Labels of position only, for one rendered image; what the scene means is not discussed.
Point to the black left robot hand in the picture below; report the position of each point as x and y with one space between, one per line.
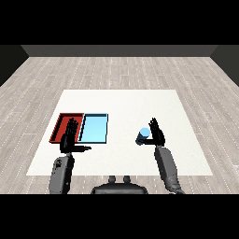
69 138

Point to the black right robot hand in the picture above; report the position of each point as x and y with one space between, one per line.
157 134

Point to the red shallow open box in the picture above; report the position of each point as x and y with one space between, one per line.
61 128

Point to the small blue can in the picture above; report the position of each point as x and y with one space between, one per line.
143 135

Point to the light blue shallow open box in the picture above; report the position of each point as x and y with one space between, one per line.
94 128

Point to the dark grey robot body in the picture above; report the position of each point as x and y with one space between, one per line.
119 188

